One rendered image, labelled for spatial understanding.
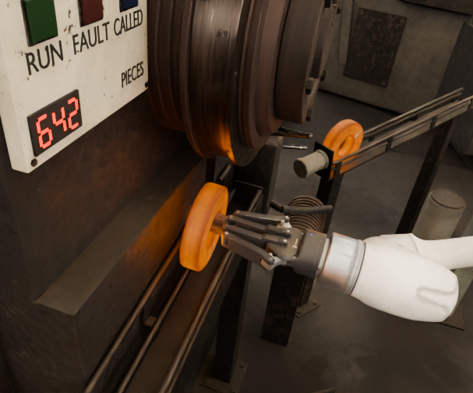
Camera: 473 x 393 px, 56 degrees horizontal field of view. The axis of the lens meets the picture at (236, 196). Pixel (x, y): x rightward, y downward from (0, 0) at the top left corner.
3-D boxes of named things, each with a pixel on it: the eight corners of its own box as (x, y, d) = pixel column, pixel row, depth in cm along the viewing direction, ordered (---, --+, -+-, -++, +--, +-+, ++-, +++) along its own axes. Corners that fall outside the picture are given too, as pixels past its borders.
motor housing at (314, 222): (253, 344, 157) (276, 226, 126) (268, 299, 174) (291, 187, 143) (289, 355, 154) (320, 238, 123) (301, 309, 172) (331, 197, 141)
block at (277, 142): (228, 212, 125) (236, 136, 111) (237, 197, 132) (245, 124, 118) (264, 222, 123) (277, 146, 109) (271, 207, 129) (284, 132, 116)
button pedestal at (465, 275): (421, 323, 172) (488, 192, 137) (419, 281, 191) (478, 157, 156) (464, 335, 169) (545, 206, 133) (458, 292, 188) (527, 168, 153)
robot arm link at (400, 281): (348, 307, 67) (343, 289, 80) (453, 343, 64) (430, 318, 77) (370, 239, 66) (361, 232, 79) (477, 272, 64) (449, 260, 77)
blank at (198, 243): (178, 224, 66) (199, 230, 66) (214, 163, 77) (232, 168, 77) (178, 284, 77) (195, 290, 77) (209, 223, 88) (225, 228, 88)
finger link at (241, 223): (291, 235, 73) (292, 230, 74) (227, 214, 75) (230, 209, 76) (285, 253, 75) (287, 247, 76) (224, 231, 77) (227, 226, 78)
